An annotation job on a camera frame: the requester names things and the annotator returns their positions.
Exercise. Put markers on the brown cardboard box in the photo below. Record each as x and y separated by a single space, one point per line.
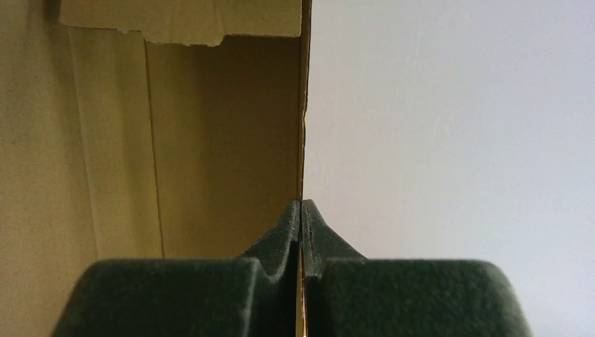
158 131

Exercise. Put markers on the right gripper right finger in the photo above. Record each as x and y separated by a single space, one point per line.
348 294

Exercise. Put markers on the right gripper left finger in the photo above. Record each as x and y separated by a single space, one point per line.
253 294

